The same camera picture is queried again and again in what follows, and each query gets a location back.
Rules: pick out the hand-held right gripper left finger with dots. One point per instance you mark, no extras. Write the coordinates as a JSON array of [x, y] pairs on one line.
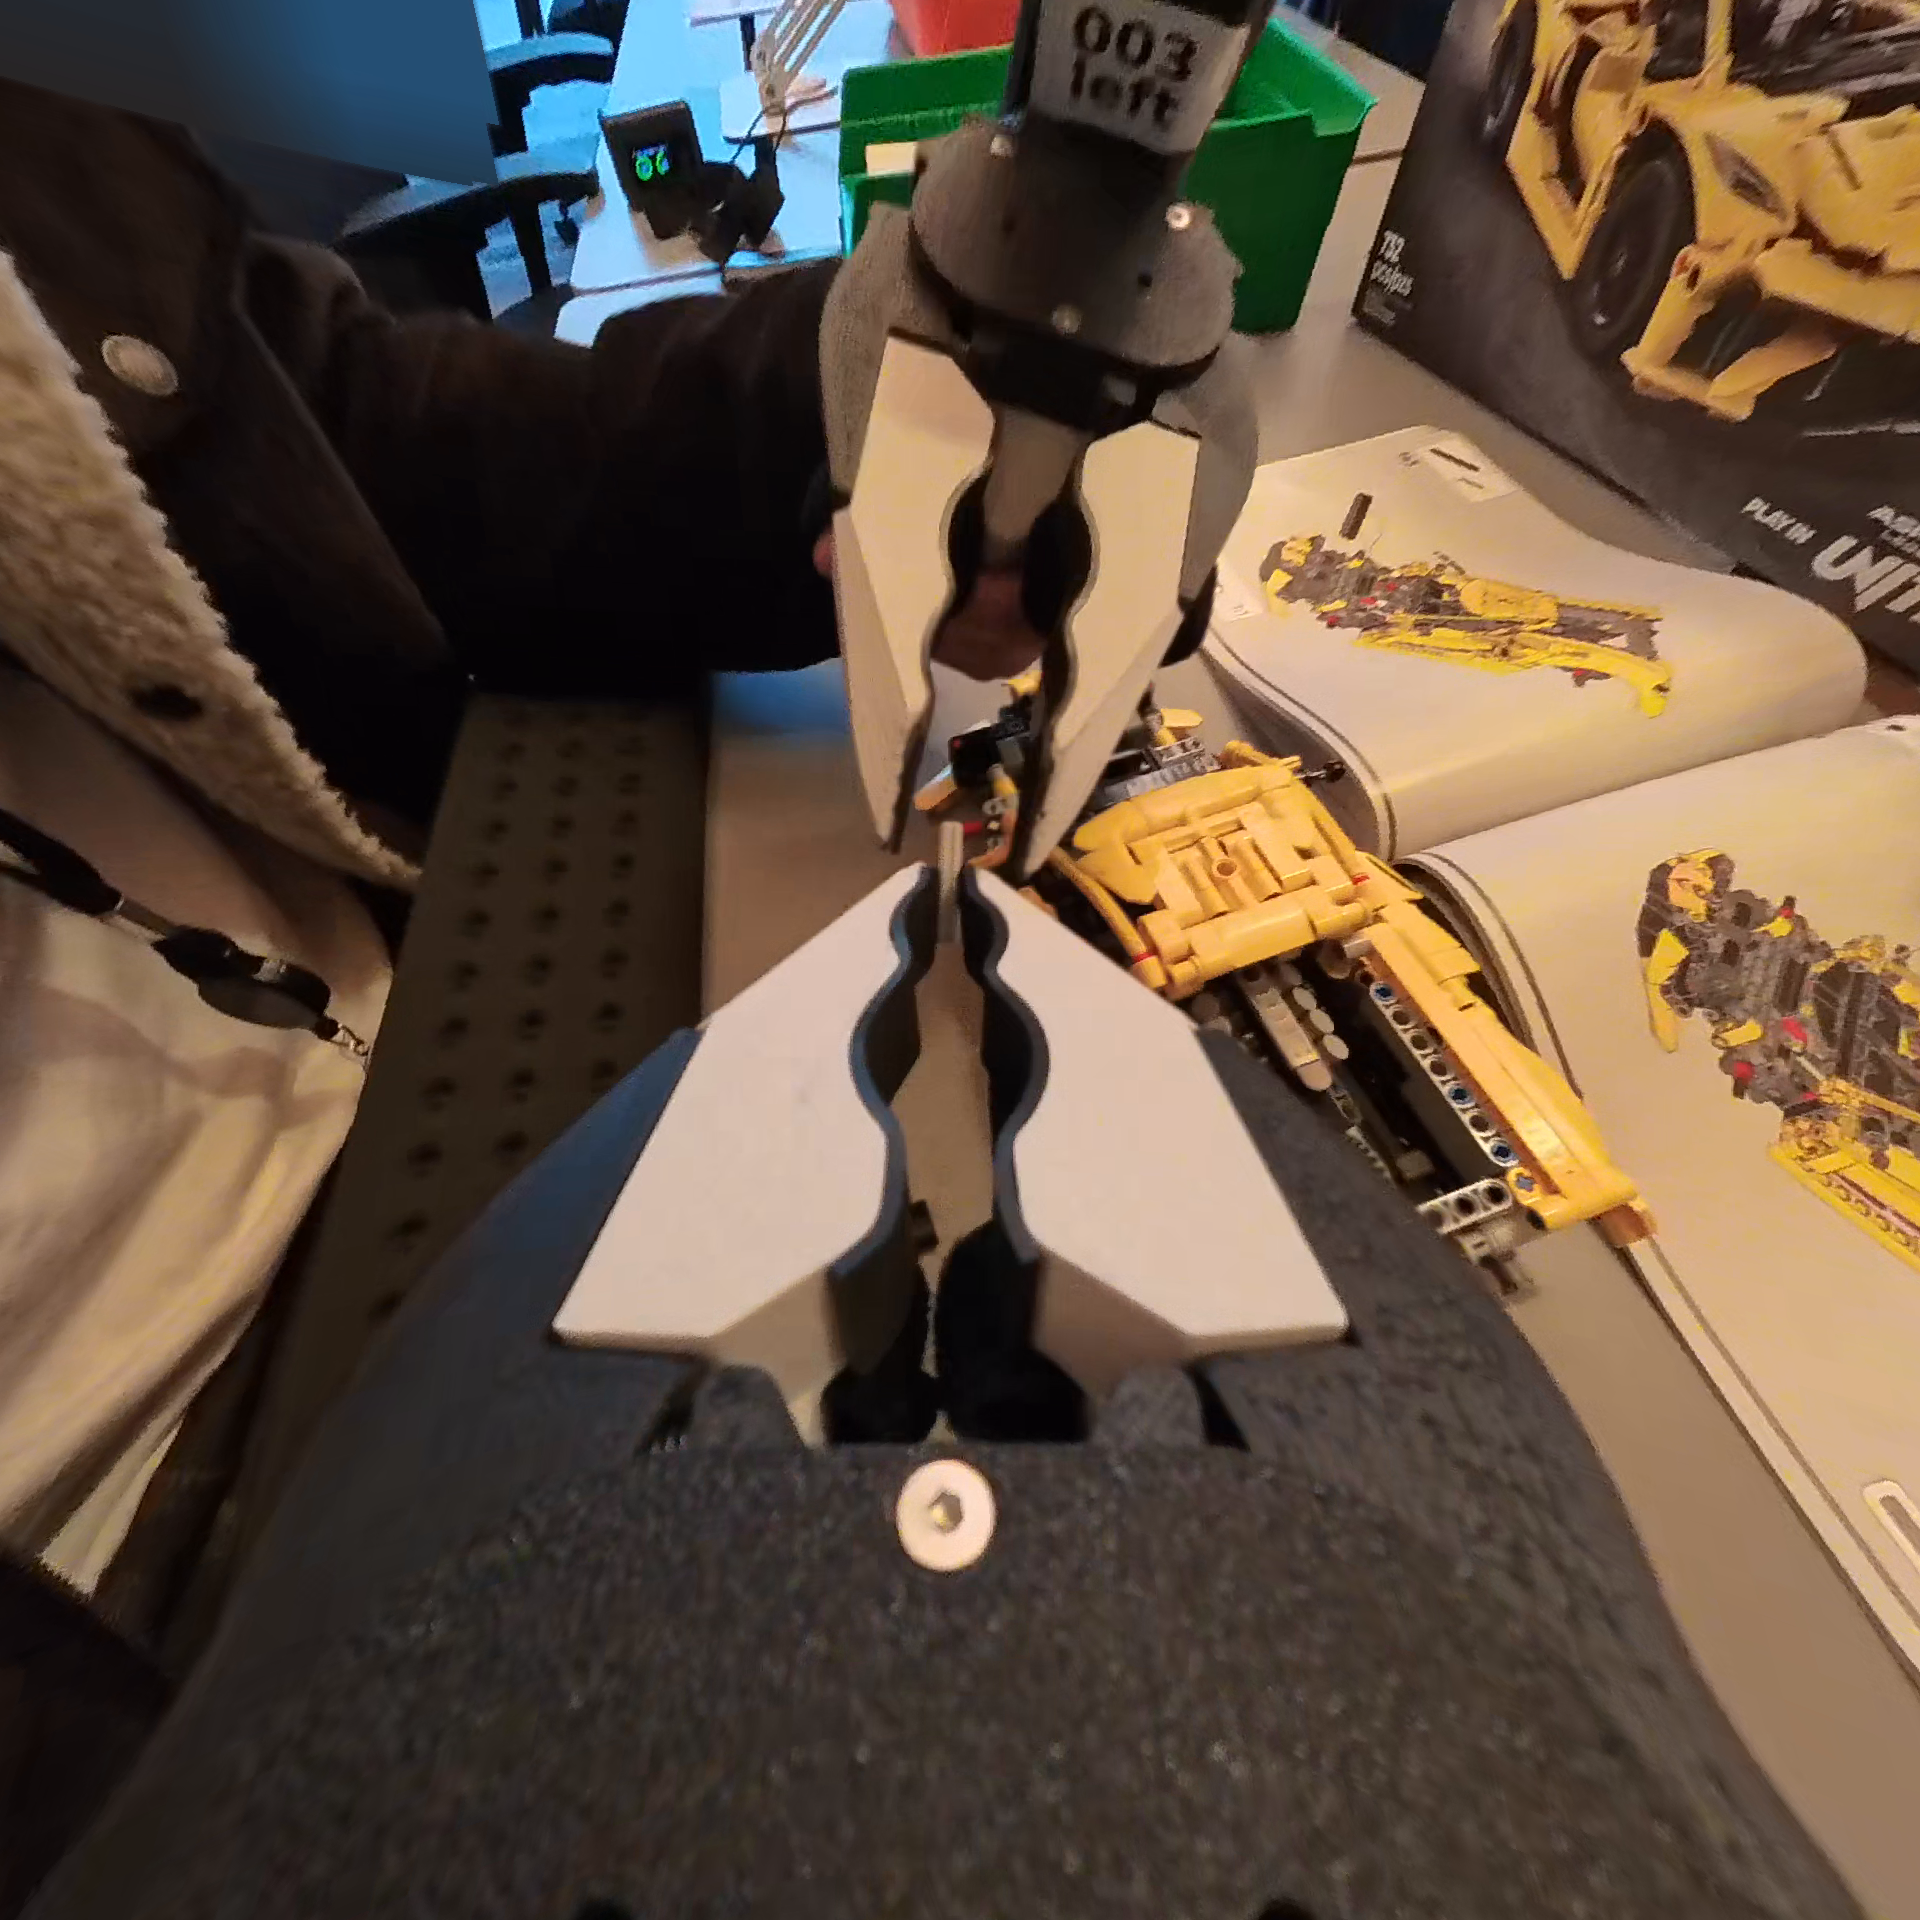
[[720, 1202]]

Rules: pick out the wooden frame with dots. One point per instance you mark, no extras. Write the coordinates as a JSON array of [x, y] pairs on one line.
[[781, 90]]

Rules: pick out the yellow brick car model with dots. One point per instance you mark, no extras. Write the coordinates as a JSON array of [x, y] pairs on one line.
[[1214, 871]]

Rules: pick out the red storage bin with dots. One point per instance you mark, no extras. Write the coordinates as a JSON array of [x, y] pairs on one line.
[[944, 18]]

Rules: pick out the instruction booklet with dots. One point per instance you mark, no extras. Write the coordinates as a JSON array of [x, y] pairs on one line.
[[1573, 705]]

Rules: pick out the person's pale trousers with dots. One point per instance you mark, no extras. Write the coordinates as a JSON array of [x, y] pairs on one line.
[[148, 1202]]

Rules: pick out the toy car set box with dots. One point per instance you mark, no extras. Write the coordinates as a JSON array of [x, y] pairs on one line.
[[1501, 345]]

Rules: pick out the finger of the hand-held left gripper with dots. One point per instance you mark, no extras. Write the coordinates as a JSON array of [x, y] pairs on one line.
[[1148, 555], [892, 525]]

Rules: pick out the person's left hand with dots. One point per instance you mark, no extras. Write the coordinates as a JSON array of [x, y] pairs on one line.
[[990, 638]]

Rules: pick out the person's dark jacket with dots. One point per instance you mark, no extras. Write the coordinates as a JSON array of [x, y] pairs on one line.
[[181, 225]]

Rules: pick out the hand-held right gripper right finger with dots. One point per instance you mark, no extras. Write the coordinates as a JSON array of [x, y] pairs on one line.
[[1185, 1202]]

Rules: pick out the person's left forearm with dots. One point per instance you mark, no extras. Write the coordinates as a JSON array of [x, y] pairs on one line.
[[601, 451]]

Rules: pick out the grey desk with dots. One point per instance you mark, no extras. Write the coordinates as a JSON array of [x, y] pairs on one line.
[[781, 900]]

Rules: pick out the black office chair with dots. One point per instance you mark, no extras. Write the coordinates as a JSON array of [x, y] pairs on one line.
[[494, 194]]

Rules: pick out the green storage bin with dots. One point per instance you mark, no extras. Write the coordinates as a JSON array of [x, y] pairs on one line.
[[1292, 181]]

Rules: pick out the black electronic device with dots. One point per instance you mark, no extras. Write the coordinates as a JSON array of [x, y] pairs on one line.
[[645, 165]]

